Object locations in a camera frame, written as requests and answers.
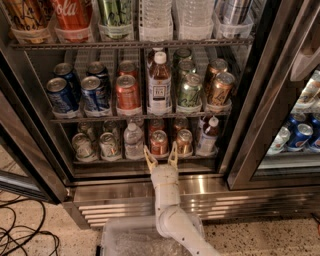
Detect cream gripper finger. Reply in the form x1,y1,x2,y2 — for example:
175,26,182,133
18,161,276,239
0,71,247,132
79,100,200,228
168,142,178,169
144,146,158,172

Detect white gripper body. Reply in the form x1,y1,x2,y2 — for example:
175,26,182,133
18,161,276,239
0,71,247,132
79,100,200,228
151,164,179,197

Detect red coke can front bottom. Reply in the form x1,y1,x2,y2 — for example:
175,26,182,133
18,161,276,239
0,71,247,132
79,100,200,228
150,130,168,156

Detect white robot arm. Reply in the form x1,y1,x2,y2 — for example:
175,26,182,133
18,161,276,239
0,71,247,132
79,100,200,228
144,143,221,256

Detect copper can front bottom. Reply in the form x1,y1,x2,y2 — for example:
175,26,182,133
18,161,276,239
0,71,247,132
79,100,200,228
176,129,193,156

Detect copper can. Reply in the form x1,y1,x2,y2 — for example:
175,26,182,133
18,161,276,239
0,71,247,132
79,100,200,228
173,117,189,136
176,129,193,156

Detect water bottle bottom shelf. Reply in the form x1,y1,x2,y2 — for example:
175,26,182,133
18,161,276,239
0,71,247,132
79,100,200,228
124,123,144,160

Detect red coke can rear bottom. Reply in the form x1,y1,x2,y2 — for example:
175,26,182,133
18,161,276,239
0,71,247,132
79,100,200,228
149,119,165,136

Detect copper can rear bottom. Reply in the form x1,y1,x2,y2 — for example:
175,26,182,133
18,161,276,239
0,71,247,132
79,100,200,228
173,117,189,136

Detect tea bottle bottom shelf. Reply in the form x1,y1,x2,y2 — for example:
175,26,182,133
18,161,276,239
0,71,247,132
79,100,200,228
196,116,219,156

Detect tea bottle shelf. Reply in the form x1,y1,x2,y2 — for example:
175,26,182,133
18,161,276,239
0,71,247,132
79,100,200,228
196,116,219,156
148,51,172,115
147,48,164,69

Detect silver can front left bottom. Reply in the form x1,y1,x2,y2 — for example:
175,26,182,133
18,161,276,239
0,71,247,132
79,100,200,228
72,133,97,162

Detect green can front middle shelf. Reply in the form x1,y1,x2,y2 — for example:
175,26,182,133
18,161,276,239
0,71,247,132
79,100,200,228
177,73,202,113

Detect green can shelf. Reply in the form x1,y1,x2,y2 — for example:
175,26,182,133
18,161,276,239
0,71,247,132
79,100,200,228
178,59,197,83
98,0,133,41
173,48,192,65
177,73,202,113

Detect tea bottle front middle shelf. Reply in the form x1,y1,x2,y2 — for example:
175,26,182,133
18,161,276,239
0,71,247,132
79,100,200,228
148,51,172,115

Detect red coke can front middle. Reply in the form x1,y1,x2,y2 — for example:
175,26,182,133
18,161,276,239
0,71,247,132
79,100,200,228
116,75,142,116

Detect silver can rear left bottom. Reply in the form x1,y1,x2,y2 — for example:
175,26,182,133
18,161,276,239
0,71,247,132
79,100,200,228
77,122,97,142

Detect copper can front middle shelf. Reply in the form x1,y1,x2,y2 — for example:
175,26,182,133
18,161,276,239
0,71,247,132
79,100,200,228
205,72,235,110

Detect copper can shelf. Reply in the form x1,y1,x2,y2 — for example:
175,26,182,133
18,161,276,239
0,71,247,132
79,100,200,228
205,72,235,110
204,58,228,92

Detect red coke can rear middle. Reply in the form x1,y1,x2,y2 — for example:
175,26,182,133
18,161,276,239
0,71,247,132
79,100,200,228
118,60,138,79

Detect blue pepsi can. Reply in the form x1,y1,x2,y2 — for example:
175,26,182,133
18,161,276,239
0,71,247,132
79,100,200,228
46,77,79,119
53,62,81,102
86,61,111,96
81,76,111,117

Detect tea bottle rear middle shelf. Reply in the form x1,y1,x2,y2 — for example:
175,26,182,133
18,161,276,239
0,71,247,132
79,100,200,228
147,48,164,69

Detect copper can rear middle shelf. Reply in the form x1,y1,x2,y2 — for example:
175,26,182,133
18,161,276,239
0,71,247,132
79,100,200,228
204,58,228,92

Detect right glass fridge door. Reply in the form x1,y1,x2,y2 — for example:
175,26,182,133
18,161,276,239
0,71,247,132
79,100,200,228
228,0,320,190

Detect green can rear middle shelf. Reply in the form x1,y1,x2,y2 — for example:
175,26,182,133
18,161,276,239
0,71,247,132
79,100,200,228
173,48,192,65

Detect blue pepsi can front left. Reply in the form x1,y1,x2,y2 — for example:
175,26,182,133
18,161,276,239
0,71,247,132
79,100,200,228
46,77,79,119

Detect white can right fridge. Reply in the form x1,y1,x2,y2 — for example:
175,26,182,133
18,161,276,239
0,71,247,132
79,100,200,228
267,126,291,155

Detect left open fridge door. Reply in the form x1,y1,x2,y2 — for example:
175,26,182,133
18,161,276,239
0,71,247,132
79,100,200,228
0,68,69,204

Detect blue pepsi can rear left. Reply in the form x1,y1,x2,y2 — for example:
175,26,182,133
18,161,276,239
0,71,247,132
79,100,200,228
53,62,81,102

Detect blue pepsi can right fridge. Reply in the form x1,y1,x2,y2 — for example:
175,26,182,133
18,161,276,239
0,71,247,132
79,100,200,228
287,123,313,151

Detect blue can far right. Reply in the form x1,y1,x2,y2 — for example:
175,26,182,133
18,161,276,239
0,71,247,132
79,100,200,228
308,128,320,152

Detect green can top shelf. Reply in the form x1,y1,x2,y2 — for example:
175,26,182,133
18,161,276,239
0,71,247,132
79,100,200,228
98,0,133,41

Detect silver can top shelf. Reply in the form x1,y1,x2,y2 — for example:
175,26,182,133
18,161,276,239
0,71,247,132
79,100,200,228
213,0,253,39

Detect clear plastic bin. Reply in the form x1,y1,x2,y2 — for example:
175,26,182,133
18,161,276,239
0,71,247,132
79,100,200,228
101,214,205,256

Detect water bottle top left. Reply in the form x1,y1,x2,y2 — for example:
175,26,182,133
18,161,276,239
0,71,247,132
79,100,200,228
138,0,173,42

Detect water bottle top right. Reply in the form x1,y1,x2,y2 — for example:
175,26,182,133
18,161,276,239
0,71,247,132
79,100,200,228
174,0,215,40

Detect middle wire shelf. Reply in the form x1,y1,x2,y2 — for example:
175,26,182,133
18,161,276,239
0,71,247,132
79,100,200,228
49,110,231,124

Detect wire shelf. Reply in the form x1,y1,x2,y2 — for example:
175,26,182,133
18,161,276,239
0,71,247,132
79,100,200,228
9,36,254,51
49,110,231,124

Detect upper wire shelf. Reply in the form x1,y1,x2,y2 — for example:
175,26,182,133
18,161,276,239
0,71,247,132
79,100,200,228
9,36,254,51

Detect black cable on floor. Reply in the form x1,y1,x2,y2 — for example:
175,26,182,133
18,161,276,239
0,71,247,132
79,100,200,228
0,189,61,256

